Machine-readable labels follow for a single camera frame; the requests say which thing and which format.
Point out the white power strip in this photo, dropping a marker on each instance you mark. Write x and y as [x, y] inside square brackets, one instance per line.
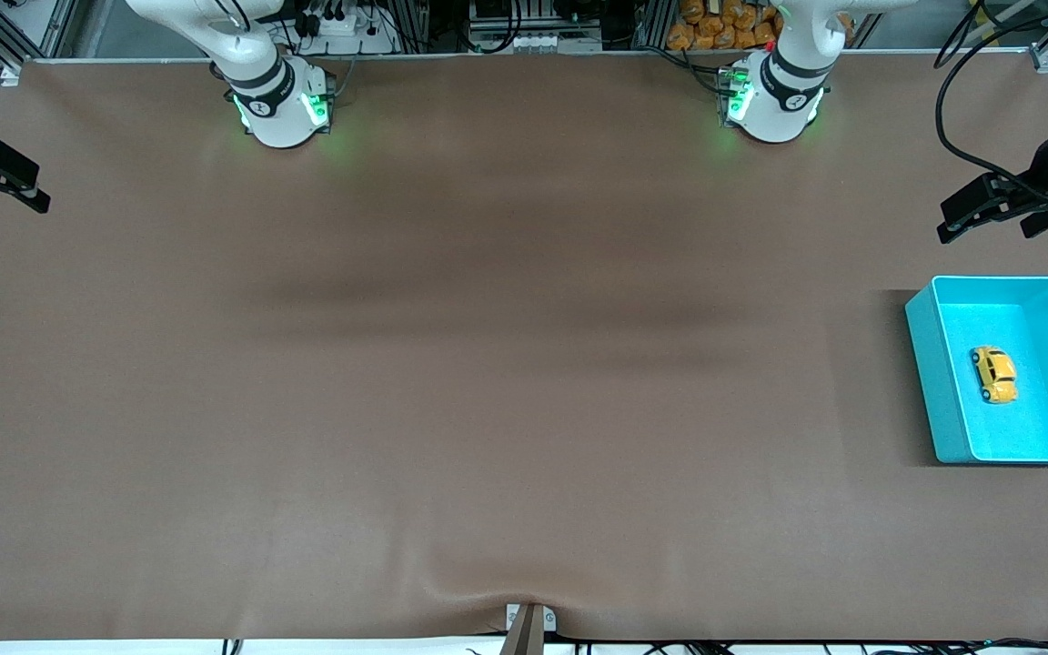
[342, 27]

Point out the yellow beetle toy car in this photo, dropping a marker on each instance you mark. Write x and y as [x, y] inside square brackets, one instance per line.
[995, 375]

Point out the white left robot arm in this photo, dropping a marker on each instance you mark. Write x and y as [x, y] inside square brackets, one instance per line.
[783, 91]

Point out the teal plastic bin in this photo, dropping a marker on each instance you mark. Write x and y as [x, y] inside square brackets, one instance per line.
[952, 382]

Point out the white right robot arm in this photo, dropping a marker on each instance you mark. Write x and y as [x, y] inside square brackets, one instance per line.
[278, 100]

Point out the white terminal block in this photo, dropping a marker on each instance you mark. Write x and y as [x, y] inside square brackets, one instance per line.
[538, 41]

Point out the brown table mat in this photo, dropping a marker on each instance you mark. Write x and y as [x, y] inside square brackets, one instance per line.
[524, 364]

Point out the orange packets pile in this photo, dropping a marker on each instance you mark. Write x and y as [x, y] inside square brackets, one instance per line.
[724, 27]

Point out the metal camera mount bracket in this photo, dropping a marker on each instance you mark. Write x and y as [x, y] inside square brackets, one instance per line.
[529, 632]

